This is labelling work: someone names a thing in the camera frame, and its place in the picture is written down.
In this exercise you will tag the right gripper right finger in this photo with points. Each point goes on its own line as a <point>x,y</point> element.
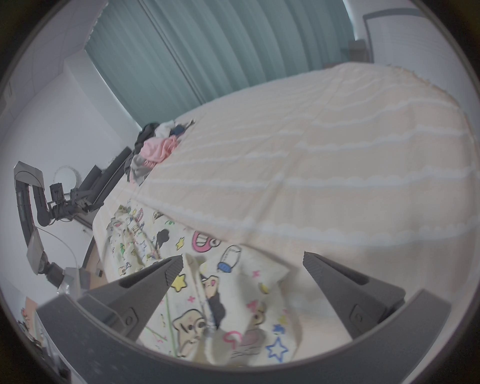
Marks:
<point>348,296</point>

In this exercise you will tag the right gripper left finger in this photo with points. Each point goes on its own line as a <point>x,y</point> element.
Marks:
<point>146,292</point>

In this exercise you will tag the white printed pyjama top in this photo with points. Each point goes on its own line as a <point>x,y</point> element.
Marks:
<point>240,285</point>

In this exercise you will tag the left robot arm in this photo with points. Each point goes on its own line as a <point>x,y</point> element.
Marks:
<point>26,176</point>

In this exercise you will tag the grey knitted garment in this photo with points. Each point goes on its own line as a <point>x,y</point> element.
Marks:
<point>139,168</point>

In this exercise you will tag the black padded chair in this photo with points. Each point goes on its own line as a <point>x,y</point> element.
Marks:
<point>112,168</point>

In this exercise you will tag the pink garment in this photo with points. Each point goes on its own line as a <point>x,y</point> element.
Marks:
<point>157,148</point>

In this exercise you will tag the bed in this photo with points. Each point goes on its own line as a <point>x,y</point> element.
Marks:
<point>337,150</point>

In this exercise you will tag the black garment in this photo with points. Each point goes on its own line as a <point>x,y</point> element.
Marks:
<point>144,133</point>

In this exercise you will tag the white garment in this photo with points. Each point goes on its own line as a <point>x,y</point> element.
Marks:
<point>165,129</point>

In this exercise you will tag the grey bedside table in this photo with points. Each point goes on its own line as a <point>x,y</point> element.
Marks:
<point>358,50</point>

